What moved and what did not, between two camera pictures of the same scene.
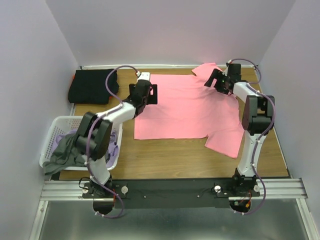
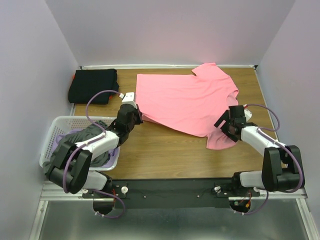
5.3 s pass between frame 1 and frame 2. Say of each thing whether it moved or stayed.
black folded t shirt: stayed
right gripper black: moved
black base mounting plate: stayed
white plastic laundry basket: stayed
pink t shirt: moved
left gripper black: moved
